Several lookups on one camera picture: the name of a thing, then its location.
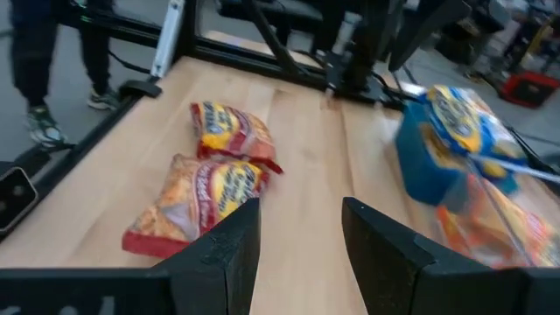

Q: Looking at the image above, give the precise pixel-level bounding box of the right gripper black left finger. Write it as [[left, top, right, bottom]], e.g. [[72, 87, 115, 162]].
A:
[[0, 199, 263, 315]]

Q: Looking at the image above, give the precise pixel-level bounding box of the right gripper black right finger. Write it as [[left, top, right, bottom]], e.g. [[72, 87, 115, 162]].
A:
[[342, 196, 560, 315]]

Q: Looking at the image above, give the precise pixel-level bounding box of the orange Maruchan ramen pack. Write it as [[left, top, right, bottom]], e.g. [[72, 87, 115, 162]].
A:
[[437, 174, 560, 269]]

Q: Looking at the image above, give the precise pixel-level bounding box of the blue Maruchan ramen pack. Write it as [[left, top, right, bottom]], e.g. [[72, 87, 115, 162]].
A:
[[425, 84, 529, 165], [472, 157, 522, 196]]

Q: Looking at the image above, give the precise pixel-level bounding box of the red Maruchan ramen pack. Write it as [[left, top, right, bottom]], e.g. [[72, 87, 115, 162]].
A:
[[189, 101, 284, 175]]

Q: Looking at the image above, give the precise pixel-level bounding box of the red roast beef ramen pack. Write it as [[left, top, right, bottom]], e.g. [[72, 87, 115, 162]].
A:
[[122, 153, 270, 259]]

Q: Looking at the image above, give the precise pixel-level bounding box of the clear plastic bin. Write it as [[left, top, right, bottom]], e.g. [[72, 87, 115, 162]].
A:
[[436, 153, 560, 270]]

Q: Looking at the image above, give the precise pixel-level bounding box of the red crate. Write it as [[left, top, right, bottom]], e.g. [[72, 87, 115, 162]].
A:
[[500, 71, 560, 109]]

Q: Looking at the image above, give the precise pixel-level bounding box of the person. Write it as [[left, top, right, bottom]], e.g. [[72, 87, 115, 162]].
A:
[[8, 0, 120, 148]]

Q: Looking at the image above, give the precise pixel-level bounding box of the black frame foot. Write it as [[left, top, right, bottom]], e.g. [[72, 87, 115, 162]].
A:
[[118, 79, 164, 100]]

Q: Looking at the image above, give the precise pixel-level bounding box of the black table-level camera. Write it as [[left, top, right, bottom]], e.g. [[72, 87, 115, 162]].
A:
[[0, 166, 40, 240]]

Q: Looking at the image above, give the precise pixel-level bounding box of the white bracket strip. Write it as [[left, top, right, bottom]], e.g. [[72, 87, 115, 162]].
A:
[[150, 0, 186, 81]]

